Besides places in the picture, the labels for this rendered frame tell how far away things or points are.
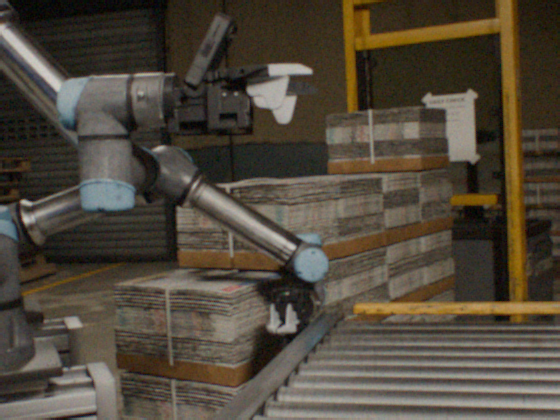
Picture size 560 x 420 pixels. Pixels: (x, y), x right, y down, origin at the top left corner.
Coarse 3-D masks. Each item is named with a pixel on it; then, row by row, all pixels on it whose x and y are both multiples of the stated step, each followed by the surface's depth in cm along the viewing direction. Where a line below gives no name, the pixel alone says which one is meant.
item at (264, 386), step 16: (320, 320) 159; (336, 320) 158; (304, 336) 145; (320, 336) 145; (288, 352) 134; (304, 352) 133; (272, 368) 124; (288, 368) 123; (256, 384) 115; (272, 384) 115; (240, 400) 108; (256, 400) 107; (272, 400) 110; (224, 416) 101; (240, 416) 101
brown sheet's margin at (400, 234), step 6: (402, 228) 265; (408, 228) 269; (414, 228) 274; (420, 228) 278; (390, 234) 258; (396, 234) 261; (402, 234) 265; (408, 234) 270; (414, 234) 274; (420, 234) 278; (390, 240) 258; (396, 240) 262; (402, 240) 265
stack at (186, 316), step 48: (144, 288) 198; (192, 288) 191; (240, 288) 188; (336, 288) 228; (384, 288) 255; (144, 336) 199; (192, 336) 191; (240, 336) 187; (144, 384) 201; (192, 384) 192; (240, 384) 189
